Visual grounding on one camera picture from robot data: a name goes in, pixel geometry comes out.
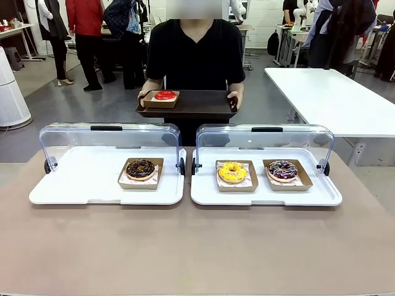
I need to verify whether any person's right hand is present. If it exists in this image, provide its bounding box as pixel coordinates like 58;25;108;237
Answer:
137;89;152;109

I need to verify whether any person's left hand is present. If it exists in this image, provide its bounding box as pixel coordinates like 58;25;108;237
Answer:
227;91;245;112

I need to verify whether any red glazed donut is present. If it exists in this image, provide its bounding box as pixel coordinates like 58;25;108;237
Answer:
154;90;178;102

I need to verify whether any brown cardboard donut tray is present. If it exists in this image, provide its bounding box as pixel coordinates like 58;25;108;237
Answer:
215;159;259;194
262;158;314;192
143;91;180;109
117;157;165;191

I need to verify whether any dark brown serving tray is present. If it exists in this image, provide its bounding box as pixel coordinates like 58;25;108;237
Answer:
135;89;241;120

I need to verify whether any person's right forearm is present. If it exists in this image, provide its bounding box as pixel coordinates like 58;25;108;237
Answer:
142;78;164;93

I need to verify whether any person's black shirt torso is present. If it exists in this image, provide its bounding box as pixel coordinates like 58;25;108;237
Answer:
145;18;247;147

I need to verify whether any person in plaid shirt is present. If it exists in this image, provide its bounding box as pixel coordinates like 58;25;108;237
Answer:
103;0;149;91

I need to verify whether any chocolate nut donut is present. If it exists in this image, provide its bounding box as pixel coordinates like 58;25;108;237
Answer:
125;158;156;181

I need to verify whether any yellow sprinkled donut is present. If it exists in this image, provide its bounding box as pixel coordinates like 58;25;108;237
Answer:
218;162;249;184

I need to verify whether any purple drizzled donut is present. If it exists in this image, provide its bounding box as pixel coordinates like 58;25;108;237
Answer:
267;160;299;183

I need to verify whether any person in red shirt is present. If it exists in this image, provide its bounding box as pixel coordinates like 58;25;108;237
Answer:
65;0;105;92

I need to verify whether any person in black vest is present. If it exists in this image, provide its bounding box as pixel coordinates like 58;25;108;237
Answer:
35;0;75;87

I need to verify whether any person in dark coat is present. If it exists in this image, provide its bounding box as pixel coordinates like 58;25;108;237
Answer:
308;0;378;78

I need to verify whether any clear plastic tray lid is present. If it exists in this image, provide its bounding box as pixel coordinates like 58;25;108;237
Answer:
39;122;181;173
196;123;335;173

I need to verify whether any black backpack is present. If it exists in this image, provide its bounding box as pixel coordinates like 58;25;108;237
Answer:
267;30;280;57

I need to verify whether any white rectangular table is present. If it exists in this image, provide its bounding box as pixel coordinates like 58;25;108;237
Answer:
264;67;395;168

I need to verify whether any white display tray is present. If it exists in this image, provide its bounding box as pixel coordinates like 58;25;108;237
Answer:
28;146;188;207
190;147;343;207

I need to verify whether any white cylindrical air purifier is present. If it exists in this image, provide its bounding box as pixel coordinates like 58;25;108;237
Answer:
0;46;33;128

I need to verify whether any dark plastic stool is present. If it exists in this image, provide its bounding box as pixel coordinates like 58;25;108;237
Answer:
3;46;26;72

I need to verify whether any white background workbench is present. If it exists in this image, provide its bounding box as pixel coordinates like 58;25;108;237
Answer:
0;23;47;62

